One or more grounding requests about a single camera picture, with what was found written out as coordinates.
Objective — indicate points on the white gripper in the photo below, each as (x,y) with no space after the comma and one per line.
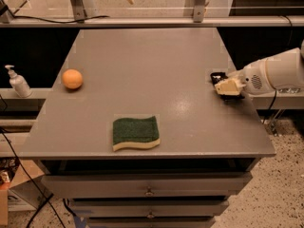
(254,78)

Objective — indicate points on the black rxbar chocolate wrapper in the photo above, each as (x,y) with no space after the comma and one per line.
(228,88)

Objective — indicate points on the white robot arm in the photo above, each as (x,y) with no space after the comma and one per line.
(281,71)

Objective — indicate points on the grey drawer cabinet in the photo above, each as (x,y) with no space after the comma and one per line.
(208,146)

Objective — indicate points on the green yellow sponge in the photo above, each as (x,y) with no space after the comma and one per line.
(135,133)

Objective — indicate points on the top drawer silver knob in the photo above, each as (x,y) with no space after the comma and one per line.
(149,192)

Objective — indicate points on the drawer silver knob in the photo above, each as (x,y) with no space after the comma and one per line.
(149,192)
(150,215)

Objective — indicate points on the orange fruit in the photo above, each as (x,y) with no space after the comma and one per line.
(72,79)

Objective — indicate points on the white pump soap bottle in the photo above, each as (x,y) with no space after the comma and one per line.
(18,83)

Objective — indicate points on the cardboard box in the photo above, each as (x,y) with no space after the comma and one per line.
(22,193)

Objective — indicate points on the right metal bracket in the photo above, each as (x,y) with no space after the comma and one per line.
(198,12)

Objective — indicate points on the metal bracket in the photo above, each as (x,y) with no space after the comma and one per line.
(198,12)
(78,10)

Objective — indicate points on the left metal bracket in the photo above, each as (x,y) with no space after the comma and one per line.
(78,10)

